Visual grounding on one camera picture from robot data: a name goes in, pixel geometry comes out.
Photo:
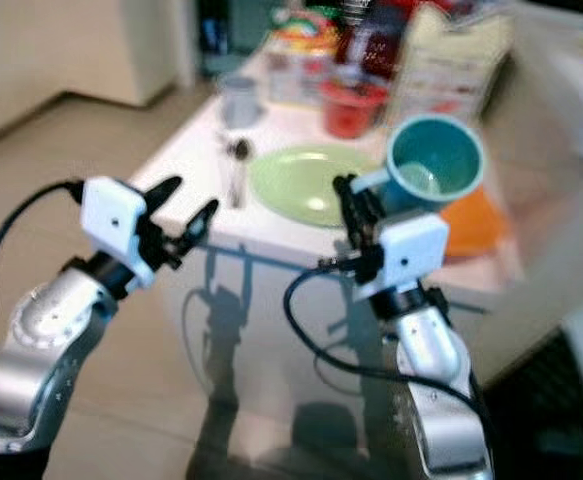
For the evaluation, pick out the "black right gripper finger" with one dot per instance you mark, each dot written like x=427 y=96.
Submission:
x=369 y=218
x=346 y=205

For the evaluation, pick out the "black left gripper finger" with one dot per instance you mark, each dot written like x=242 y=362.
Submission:
x=201 y=222
x=164 y=192

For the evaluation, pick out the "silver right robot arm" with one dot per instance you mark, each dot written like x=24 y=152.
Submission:
x=431 y=355

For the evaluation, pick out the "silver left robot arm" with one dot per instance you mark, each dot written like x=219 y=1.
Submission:
x=41 y=345

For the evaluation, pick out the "light green plate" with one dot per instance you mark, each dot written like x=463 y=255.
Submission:
x=306 y=185

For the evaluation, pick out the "metal spoon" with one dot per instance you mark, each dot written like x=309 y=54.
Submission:
x=240 y=152

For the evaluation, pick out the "red plastic cup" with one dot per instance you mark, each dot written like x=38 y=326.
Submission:
x=353 y=108

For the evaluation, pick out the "white table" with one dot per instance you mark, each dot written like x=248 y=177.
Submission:
x=261 y=300

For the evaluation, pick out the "orange napkin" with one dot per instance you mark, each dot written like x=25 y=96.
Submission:
x=471 y=222

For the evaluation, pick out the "grey cup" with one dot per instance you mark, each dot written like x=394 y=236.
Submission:
x=239 y=101

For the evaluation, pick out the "colourful food package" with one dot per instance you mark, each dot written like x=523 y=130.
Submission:
x=301 y=55

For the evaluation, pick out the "dark red bottle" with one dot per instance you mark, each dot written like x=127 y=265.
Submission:
x=371 y=40

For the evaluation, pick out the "beige cabinet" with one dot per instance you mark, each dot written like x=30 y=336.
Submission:
x=71 y=50

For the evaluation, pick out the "cream printed carton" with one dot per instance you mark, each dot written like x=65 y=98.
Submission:
x=451 y=65

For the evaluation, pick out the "black floor mat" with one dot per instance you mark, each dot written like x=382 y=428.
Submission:
x=541 y=420

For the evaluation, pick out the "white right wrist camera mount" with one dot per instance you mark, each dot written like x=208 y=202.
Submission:
x=411 y=250

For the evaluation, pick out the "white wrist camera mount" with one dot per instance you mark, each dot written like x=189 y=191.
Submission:
x=113 y=222
x=411 y=250

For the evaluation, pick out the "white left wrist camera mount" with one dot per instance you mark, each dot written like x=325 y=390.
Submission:
x=113 y=222

